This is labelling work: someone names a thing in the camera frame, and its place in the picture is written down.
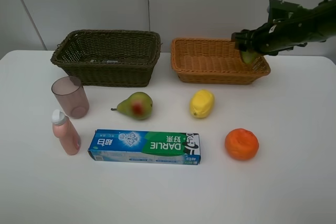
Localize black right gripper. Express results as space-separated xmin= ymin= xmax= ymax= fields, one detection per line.
xmin=231 ymin=18 xmax=307 ymax=56

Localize halved avocado with pit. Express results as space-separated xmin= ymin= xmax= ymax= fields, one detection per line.
xmin=240 ymin=50 xmax=260 ymax=64

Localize yellow lemon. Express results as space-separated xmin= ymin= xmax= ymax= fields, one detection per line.
xmin=189 ymin=90 xmax=215 ymax=119

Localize orange mandarin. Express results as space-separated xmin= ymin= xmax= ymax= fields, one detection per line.
xmin=224 ymin=128 xmax=259 ymax=161

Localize green red pear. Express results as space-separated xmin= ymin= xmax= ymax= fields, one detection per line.
xmin=111 ymin=92 xmax=153 ymax=120

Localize black rectangular bottle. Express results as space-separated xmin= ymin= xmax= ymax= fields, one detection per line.
xmin=89 ymin=59 xmax=121 ymax=64

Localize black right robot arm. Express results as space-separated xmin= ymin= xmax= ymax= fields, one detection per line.
xmin=231 ymin=0 xmax=335 ymax=56

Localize orange wicker basket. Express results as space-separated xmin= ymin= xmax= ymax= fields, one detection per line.
xmin=171 ymin=38 xmax=271 ymax=85

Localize dark brown wicker basket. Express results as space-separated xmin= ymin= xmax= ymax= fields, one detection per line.
xmin=50 ymin=29 xmax=161 ymax=88

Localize blue Darlie toothpaste box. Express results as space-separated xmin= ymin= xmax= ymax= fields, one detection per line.
xmin=88 ymin=129 xmax=201 ymax=165

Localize translucent pink plastic cup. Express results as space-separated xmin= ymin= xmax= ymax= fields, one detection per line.
xmin=51 ymin=76 xmax=89 ymax=119

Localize pink bottle white cap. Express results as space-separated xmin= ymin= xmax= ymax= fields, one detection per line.
xmin=51 ymin=109 xmax=81 ymax=155

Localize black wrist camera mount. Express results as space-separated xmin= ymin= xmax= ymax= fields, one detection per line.
xmin=267 ymin=0 xmax=303 ymax=23

